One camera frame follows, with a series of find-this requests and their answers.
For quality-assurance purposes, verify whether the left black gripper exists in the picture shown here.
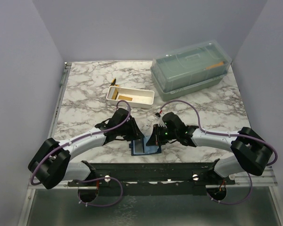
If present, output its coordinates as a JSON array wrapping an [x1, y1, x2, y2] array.
[[117, 118, 144, 142]]

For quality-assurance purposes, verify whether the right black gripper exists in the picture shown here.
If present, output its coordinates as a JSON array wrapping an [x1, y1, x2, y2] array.
[[146, 124, 178, 146]]

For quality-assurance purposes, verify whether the blue card holder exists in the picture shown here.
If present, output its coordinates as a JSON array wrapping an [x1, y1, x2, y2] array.
[[129, 136, 162, 156]]

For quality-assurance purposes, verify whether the white rectangular tray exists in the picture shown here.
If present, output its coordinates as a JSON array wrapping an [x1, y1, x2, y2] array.
[[106, 86, 155, 109]]

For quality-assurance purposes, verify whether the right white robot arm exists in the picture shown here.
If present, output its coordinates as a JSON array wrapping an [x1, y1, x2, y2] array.
[[146, 112, 273, 185]]

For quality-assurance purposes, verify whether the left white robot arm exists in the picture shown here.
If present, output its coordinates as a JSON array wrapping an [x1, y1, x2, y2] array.
[[28, 108, 144, 189]]

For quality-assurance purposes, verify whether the gold card lying in tray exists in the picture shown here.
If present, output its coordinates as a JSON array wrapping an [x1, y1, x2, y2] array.
[[117, 95, 133, 101]]

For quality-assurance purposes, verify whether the stack of cards in tray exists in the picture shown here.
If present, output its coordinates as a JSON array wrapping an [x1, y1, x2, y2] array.
[[111, 88, 118, 100]]

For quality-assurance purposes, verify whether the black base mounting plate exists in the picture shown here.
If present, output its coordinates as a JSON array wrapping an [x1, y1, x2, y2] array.
[[68, 162, 236, 196]]

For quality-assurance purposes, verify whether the green bin with clear lid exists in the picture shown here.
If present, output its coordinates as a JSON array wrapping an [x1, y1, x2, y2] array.
[[150, 40, 232, 101]]

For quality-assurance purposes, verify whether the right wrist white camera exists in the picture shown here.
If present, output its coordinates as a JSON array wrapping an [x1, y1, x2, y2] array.
[[155, 112, 166, 128]]

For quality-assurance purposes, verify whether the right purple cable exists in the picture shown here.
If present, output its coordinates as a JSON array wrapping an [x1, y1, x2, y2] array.
[[159, 100, 279, 206]]

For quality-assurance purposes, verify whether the purple cable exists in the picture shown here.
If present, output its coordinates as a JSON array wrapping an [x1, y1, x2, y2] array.
[[159, 100, 279, 206], [30, 100, 133, 208]]

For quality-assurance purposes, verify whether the yellow black handled screwdriver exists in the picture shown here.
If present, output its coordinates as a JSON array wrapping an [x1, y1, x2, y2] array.
[[110, 78, 118, 86]]

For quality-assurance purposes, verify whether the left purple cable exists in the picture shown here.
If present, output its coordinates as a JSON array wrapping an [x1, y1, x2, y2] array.
[[30, 100, 133, 208]]

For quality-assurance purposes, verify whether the left aluminium rail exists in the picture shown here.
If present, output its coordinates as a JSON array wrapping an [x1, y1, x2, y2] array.
[[27, 181, 73, 189]]

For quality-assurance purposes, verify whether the aluminium rail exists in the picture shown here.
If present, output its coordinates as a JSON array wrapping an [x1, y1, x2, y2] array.
[[229, 166, 278, 187], [27, 181, 73, 189]]

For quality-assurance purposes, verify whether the right aluminium rail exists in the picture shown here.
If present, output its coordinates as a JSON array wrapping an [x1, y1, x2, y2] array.
[[229, 166, 278, 187]]

